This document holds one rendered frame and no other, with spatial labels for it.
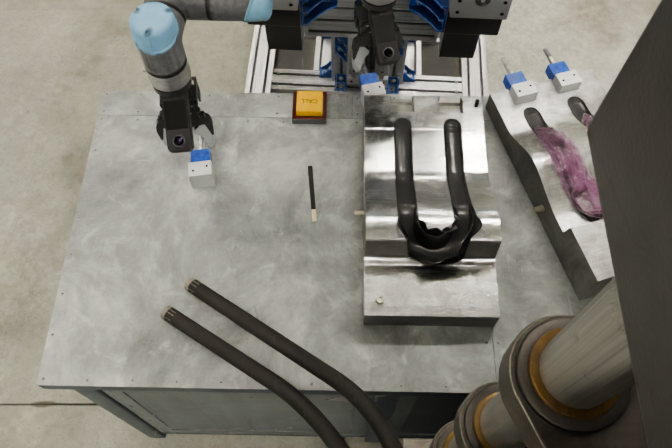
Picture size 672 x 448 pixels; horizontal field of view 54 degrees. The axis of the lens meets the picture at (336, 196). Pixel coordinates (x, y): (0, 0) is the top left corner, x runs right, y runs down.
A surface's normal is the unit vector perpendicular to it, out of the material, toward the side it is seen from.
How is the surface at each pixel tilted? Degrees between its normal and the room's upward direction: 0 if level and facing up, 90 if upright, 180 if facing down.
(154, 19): 1
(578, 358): 90
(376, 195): 28
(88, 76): 0
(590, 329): 90
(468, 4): 90
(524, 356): 0
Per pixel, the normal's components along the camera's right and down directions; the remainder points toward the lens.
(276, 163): 0.00, -0.47
